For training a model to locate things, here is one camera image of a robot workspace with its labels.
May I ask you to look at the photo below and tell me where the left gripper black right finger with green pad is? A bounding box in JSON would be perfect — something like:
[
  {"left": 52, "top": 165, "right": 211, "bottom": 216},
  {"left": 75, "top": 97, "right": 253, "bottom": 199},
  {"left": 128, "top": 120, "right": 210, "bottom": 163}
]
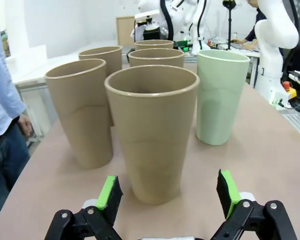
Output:
[{"left": 209, "top": 169, "right": 298, "bottom": 240}]

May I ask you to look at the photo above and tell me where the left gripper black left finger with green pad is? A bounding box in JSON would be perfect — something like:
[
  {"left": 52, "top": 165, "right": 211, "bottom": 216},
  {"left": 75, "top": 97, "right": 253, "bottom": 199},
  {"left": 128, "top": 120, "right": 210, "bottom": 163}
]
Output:
[{"left": 44, "top": 174, "right": 125, "bottom": 240}]

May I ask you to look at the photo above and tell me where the tall brown plastic cup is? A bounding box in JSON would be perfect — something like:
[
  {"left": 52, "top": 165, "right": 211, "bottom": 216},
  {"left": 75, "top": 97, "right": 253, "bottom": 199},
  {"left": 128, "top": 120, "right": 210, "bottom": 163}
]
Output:
[
  {"left": 44, "top": 58, "right": 115, "bottom": 170},
  {"left": 127, "top": 48, "right": 186, "bottom": 75},
  {"left": 104, "top": 64, "right": 200, "bottom": 206},
  {"left": 78, "top": 45, "right": 123, "bottom": 127},
  {"left": 134, "top": 39, "right": 175, "bottom": 51}
]

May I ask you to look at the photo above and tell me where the person's right hand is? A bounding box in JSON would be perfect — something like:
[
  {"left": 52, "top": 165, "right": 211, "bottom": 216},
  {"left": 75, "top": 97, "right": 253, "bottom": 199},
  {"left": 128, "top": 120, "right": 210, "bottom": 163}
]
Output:
[{"left": 17, "top": 115, "right": 34, "bottom": 137}]

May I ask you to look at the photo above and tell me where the tall pale green plastic cup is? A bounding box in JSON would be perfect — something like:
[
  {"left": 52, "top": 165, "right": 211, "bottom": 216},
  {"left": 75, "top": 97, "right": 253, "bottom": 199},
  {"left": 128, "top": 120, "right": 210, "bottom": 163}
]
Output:
[{"left": 195, "top": 49, "right": 251, "bottom": 146}]

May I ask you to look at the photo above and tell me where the red yellow emergency stop button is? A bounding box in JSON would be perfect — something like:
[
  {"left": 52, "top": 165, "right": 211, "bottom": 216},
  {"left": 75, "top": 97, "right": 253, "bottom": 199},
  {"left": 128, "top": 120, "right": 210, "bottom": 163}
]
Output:
[{"left": 281, "top": 80, "right": 297, "bottom": 100}]

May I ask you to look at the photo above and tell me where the white side bench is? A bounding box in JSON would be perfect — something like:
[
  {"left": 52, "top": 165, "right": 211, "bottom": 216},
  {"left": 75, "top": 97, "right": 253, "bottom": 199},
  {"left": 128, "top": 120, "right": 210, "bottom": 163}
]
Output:
[{"left": 5, "top": 44, "right": 81, "bottom": 141}]

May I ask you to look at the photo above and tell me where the person in light blue shirt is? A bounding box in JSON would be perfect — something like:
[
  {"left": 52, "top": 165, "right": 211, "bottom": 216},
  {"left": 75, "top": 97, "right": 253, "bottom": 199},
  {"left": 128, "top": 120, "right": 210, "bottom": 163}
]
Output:
[{"left": 0, "top": 0, "right": 31, "bottom": 223}]

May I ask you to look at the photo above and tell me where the brown wooden board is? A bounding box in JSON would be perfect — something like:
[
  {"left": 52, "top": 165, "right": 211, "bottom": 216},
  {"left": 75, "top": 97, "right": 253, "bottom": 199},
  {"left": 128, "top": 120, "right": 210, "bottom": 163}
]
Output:
[{"left": 115, "top": 16, "right": 136, "bottom": 47}]

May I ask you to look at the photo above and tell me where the black tripod stand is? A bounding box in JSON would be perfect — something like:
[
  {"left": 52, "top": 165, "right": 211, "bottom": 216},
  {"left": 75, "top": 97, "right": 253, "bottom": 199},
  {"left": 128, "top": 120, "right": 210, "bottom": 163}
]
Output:
[{"left": 221, "top": 0, "right": 238, "bottom": 51}]

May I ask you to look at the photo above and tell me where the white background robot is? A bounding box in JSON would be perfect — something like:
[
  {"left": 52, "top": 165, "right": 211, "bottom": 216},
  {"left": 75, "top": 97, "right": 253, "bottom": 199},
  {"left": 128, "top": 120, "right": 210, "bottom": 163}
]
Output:
[{"left": 131, "top": 0, "right": 209, "bottom": 56}]

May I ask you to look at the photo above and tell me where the aluminium slotted base plate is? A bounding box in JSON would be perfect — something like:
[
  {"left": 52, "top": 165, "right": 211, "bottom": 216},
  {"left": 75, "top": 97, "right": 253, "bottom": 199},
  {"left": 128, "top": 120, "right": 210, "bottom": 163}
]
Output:
[{"left": 281, "top": 111, "right": 300, "bottom": 147}]

